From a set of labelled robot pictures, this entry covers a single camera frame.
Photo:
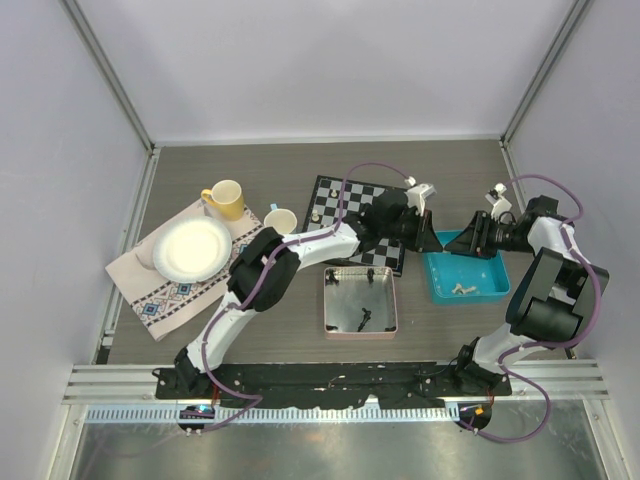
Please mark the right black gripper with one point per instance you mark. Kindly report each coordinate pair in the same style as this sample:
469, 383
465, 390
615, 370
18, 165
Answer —
474, 240

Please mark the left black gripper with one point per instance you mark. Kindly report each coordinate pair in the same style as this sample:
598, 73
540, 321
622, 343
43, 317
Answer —
424, 239

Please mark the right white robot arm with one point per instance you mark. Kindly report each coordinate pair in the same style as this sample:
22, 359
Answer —
551, 307

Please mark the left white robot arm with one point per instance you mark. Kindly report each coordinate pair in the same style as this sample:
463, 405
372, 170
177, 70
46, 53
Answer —
264, 271

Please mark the white chess piece in tray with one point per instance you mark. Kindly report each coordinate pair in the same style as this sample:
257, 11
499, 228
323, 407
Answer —
460, 290

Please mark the black chess piece in tin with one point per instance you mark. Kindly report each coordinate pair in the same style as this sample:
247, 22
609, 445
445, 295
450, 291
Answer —
365, 319

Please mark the black white chess board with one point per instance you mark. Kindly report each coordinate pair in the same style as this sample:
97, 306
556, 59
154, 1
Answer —
356, 194

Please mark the blue plastic tray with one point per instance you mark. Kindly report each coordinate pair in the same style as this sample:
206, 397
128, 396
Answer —
444, 271

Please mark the pink metal tin tray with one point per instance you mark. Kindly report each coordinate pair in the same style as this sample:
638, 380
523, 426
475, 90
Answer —
349, 289

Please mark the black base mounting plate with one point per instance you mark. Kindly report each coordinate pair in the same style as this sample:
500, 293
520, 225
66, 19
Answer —
396, 385

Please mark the light blue mug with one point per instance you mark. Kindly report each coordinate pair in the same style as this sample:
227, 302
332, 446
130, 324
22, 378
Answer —
282, 220

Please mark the yellow mug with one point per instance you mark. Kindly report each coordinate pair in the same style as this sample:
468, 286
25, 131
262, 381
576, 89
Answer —
227, 197

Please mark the white paper plate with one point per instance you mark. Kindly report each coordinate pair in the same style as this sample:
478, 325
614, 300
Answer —
192, 250

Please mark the patterned cloth placemat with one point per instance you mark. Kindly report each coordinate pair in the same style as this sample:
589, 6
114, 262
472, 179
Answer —
163, 305

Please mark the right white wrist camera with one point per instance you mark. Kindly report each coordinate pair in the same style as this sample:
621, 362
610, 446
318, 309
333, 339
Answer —
500, 204

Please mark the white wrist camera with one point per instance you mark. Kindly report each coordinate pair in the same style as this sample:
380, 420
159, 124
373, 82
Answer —
500, 204
418, 194

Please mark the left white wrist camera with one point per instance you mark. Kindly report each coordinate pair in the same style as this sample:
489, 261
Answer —
418, 194

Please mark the slotted cable duct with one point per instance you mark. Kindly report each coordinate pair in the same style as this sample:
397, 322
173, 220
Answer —
180, 414

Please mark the aluminium frame rail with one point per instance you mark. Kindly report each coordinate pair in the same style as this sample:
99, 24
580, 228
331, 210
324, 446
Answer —
98, 55

